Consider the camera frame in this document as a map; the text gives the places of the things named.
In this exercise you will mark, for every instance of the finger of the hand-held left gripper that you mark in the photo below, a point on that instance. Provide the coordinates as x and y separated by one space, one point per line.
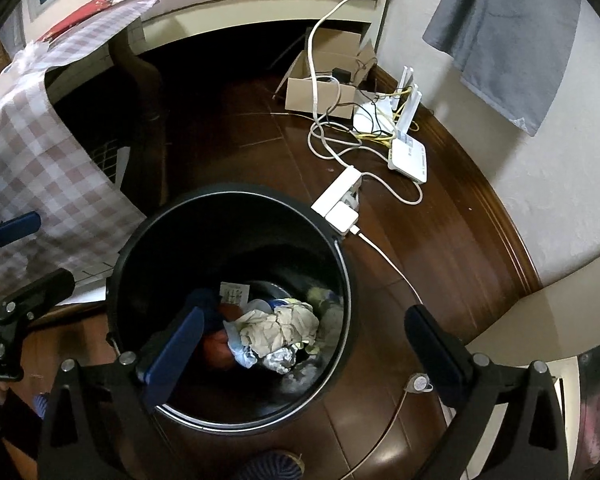
45 287
17 226

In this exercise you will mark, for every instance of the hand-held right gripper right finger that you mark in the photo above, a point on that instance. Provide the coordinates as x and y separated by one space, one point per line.
435 355

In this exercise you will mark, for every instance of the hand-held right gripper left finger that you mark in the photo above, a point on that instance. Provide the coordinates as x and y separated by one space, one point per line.
172 355

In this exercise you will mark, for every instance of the orange plastic bag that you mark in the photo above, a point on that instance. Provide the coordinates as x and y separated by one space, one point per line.
217 350

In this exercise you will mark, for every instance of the clear plastic bag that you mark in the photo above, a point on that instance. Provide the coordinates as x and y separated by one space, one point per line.
240 354

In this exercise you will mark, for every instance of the black plastic bucket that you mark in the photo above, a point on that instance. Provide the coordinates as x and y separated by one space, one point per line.
145 260

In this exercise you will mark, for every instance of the beige paper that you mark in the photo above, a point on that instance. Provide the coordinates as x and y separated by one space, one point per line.
275 327

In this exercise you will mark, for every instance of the white paper sheet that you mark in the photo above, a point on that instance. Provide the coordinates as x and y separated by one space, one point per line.
85 292

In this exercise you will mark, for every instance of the blue knitted slipper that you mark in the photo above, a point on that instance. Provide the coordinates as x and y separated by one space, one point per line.
275 465
40 405

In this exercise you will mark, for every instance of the pink checkered tablecloth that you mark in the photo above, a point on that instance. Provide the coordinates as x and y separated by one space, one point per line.
30 160

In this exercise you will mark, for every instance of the white charger adapter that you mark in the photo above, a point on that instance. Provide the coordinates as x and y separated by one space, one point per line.
342 220

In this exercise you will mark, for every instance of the white power strip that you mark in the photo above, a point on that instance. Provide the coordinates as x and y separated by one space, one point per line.
335 190

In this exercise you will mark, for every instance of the white router with antennas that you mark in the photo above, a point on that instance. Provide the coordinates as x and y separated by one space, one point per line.
407 157

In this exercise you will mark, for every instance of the white modem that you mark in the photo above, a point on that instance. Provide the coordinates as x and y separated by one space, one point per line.
367 117

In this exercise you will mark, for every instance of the cardboard box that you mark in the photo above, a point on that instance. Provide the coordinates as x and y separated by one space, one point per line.
300 95

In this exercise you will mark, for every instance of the black power adapter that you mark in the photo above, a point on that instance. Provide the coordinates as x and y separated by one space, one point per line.
342 75

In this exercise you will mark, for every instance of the long grey patterned curtain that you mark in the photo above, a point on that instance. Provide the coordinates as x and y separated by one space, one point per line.
505 35

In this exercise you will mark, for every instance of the white bed frame red headboard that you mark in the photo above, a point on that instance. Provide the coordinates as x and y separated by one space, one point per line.
220 22

